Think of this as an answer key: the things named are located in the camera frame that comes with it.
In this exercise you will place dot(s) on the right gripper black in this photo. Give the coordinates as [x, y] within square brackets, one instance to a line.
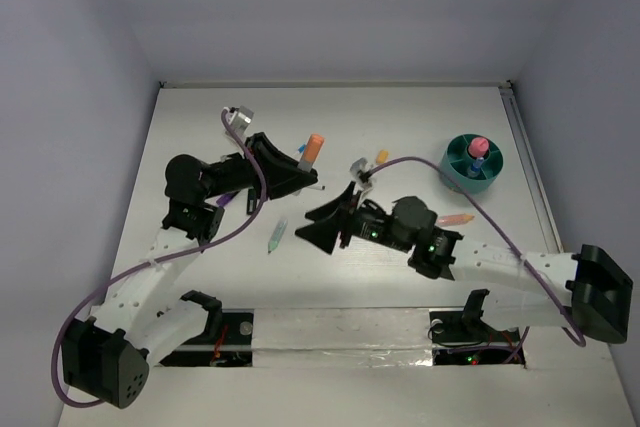
[325, 232]

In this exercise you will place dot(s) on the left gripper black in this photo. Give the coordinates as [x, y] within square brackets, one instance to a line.
[281, 173]

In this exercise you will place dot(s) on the orange highlighter cap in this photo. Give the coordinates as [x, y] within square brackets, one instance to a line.
[313, 147]

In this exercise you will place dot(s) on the orange clear highlighter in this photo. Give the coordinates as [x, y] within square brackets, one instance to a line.
[306, 163]

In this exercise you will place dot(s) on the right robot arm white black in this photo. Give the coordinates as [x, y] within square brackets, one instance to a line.
[587, 290]

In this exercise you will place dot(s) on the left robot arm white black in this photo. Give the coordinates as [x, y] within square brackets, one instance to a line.
[109, 355]

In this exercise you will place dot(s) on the purple banded white marker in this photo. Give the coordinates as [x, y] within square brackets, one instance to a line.
[317, 187]

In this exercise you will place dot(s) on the green highlighter clear body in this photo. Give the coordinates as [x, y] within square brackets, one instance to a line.
[277, 235]

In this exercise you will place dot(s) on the yellow orange cap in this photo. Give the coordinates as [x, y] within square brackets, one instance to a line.
[382, 157]

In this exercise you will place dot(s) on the orange pink highlighter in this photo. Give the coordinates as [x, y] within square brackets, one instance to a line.
[454, 220]

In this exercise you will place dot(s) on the silver foil tape strip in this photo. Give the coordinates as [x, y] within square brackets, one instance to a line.
[341, 338]

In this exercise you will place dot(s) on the blue marker in container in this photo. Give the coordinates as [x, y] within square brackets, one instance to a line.
[475, 168]

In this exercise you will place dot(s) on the teal round divided container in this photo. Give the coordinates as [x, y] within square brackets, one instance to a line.
[456, 160]

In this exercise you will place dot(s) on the pink cap in container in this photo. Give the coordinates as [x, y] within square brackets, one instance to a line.
[478, 147]

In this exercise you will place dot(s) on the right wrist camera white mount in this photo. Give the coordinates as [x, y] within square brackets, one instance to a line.
[361, 172]

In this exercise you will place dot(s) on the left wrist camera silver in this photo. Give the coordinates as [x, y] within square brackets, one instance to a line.
[238, 119]

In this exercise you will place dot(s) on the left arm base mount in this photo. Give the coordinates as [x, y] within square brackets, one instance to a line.
[226, 339]

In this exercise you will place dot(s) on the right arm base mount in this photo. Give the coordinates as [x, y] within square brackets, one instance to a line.
[461, 337]

